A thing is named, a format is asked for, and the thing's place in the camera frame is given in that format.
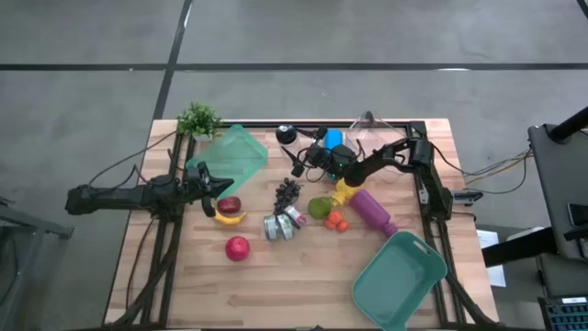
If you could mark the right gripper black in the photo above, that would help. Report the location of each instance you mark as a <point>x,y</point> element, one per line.
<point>344,165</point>

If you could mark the black side desk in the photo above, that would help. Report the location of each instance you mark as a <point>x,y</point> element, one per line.
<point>551,184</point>

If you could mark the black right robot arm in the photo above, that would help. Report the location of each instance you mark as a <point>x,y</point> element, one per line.
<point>390,158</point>

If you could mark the yellow banana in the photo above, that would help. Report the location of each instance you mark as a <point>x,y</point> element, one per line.
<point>228,220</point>

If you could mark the translucent green plastic bin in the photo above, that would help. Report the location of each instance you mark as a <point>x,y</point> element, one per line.
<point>229,156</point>

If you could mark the black aluminium table frame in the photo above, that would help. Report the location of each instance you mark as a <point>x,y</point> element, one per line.
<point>257,124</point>

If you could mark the silver tin can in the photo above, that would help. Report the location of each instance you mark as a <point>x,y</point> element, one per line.
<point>270,228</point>
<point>285,226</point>

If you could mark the bright red round fruit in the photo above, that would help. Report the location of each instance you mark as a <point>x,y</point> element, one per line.
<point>237,248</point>

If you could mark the grey metal stand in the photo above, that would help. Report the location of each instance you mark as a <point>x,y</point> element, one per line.
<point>27,230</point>

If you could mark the green pear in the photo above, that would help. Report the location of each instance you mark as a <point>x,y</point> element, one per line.
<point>318,208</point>

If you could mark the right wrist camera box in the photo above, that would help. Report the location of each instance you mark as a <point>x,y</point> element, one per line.
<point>318,157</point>

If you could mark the dark grape bunch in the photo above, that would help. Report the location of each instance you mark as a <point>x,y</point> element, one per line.
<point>286,193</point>

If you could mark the yellow plastic bottle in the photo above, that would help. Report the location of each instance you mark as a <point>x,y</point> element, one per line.
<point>344,193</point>

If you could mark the keyboard with blue keys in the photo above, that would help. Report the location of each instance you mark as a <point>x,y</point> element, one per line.
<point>565,315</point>

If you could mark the black phone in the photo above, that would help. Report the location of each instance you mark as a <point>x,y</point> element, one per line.
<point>579,215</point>

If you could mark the red labelled tin can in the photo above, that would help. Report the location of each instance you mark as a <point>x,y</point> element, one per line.
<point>295,216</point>

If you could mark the teal plastic tray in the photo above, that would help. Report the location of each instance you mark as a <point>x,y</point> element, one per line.
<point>397,280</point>

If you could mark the clear plastic bin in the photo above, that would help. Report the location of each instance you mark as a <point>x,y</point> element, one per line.
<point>367,133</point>

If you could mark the white paper sheet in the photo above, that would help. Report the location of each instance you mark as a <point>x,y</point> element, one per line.
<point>489,243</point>

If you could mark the small green potted plant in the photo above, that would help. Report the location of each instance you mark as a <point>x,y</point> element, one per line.
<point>198,120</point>

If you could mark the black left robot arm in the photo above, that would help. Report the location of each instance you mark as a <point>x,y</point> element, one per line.
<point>115,198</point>

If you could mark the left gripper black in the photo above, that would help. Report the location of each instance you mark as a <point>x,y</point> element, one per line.
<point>195,190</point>

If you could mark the purple plastic bottle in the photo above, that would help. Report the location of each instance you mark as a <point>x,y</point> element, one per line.
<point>369,211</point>

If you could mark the clear bottle black cap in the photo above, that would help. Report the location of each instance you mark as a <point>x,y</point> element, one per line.
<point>287,134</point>

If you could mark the dark red apple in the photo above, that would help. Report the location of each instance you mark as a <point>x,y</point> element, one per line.
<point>229,204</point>

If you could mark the silver frame corner bracket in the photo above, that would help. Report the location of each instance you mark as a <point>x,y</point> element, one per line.
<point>423,197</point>

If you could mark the blue plastic bottle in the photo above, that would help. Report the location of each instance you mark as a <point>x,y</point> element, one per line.
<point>334,138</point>

